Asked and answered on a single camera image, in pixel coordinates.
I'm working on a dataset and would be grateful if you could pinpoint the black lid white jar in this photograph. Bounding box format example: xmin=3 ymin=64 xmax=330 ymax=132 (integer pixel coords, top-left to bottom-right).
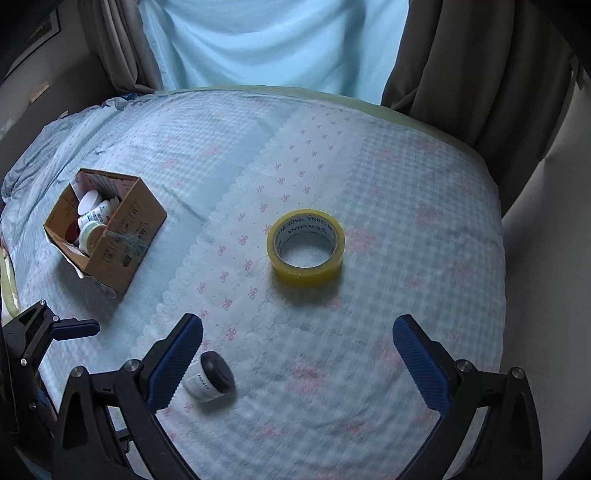
xmin=183 ymin=351 xmax=236 ymax=404

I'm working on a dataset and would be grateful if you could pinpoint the cardboard box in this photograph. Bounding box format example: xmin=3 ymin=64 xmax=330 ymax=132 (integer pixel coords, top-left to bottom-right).
xmin=43 ymin=168 xmax=168 ymax=294

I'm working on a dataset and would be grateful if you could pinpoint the pale green cloth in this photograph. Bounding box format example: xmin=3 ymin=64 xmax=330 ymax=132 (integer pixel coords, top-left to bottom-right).
xmin=0 ymin=255 xmax=22 ymax=320

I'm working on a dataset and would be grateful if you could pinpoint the white bottle green label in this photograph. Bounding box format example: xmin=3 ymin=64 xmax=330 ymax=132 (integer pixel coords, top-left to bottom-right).
xmin=78 ymin=199 xmax=122 ymax=228

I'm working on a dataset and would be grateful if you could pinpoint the brown curtain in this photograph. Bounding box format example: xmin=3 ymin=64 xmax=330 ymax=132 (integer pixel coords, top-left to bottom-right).
xmin=380 ymin=0 xmax=581 ymax=219
xmin=76 ymin=0 xmax=165 ymax=94

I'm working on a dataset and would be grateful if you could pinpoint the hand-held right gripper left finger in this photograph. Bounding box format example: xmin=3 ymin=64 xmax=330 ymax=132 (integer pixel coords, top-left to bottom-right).
xmin=54 ymin=313 xmax=204 ymax=480

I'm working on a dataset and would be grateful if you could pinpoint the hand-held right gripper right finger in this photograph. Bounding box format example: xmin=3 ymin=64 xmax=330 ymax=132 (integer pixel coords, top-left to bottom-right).
xmin=392 ymin=315 xmax=544 ymax=480

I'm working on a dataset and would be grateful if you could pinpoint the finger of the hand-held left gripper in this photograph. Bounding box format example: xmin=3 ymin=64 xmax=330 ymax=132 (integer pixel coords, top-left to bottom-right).
xmin=21 ymin=318 xmax=101 ymax=371
xmin=2 ymin=299 xmax=51 ymax=357

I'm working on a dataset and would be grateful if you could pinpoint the light blue hanging cloth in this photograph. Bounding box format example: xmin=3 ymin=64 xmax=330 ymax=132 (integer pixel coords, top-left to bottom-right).
xmin=137 ymin=0 xmax=413 ymax=105

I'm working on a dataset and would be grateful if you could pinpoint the pale green mattress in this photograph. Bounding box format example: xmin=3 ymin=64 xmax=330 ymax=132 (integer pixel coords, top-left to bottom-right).
xmin=152 ymin=85 xmax=488 ymax=155

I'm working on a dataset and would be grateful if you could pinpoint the yellow tape roll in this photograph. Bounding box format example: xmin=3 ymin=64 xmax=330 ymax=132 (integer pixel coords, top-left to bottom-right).
xmin=269 ymin=209 xmax=346 ymax=284

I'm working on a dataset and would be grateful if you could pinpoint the grey padded headboard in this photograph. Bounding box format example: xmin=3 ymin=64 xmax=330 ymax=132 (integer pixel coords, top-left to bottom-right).
xmin=0 ymin=46 xmax=118 ymax=155

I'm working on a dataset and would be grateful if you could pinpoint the wall poster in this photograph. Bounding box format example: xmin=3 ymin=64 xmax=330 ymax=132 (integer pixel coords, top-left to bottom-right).
xmin=0 ymin=8 xmax=64 ymax=78

